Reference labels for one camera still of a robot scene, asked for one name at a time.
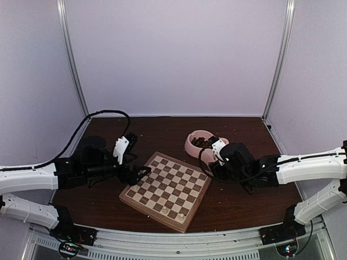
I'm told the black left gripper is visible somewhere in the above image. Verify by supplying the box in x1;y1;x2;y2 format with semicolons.
84;153;151;186

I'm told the pink double bowl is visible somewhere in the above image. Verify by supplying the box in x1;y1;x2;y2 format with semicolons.
184;130;229;166

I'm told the white bishop piece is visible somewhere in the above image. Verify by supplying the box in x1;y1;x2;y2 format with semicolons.
162;206;168;214

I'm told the white rook piece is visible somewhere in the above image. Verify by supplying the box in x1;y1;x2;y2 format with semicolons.
178;213;185;220

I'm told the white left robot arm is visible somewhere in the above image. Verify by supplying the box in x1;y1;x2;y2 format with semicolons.
1;133;151;241

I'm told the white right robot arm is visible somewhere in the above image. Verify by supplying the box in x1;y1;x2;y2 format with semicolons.
210;139;346;239

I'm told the dark chess pieces pile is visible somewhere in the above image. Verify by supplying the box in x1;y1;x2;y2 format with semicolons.
191;137;210;148

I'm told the wooden chess board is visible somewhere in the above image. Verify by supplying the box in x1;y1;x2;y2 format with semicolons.
119;152;211;233

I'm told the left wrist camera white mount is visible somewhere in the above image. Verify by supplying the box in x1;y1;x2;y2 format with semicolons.
112;133;138;165

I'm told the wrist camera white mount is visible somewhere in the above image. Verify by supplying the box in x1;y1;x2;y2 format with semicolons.
208;136;227;161
112;133;138;165

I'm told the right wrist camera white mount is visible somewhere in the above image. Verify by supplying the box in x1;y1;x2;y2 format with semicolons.
208;136;227;161

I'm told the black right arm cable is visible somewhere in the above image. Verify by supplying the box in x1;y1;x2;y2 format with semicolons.
197;147;272;196

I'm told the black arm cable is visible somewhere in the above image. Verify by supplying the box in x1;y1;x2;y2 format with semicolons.
197;147;272;196
0;109;131;172

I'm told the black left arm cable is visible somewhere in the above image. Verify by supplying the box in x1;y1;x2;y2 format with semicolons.
0;109;131;172

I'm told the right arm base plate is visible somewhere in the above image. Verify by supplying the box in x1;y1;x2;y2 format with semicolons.
259;223;306;245

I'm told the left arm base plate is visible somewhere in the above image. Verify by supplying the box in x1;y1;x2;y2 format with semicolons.
50;225;97;246

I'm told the right aluminium frame post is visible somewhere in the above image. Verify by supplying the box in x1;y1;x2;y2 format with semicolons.
262;0;295;121

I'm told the aluminium frame post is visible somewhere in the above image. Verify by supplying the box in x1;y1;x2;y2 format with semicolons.
56;0;89;116
262;0;295;121

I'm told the front aluminium rail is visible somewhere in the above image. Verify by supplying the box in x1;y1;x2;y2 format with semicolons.
19;217;337;259

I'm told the left aluminium frame post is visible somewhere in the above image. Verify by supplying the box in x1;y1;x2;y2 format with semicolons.
56;0;89;116

